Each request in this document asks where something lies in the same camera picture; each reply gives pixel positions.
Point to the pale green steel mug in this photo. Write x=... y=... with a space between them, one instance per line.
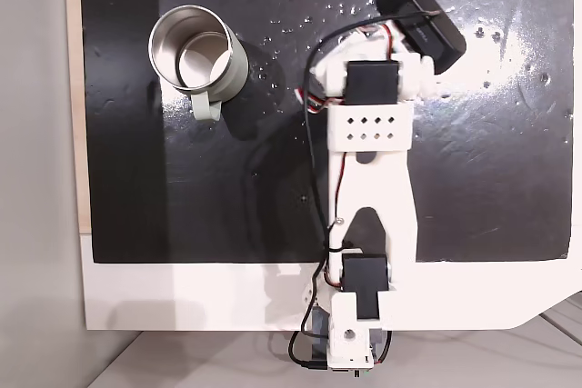
x=195 y=49

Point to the black oval camera box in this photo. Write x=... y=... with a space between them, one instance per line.
x=423 y=24

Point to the black table mat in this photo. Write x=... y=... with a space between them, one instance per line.
x=477 y=156

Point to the light wooden board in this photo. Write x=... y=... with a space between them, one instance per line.
x=75 y=88

